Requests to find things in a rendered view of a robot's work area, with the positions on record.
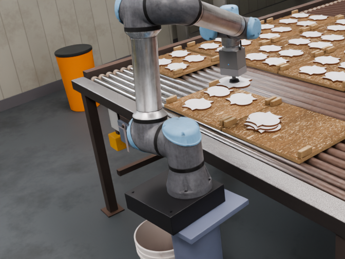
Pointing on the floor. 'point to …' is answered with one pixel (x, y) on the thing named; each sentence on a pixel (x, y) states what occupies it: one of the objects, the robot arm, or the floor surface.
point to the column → (207, 231)
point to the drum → (74, 70)
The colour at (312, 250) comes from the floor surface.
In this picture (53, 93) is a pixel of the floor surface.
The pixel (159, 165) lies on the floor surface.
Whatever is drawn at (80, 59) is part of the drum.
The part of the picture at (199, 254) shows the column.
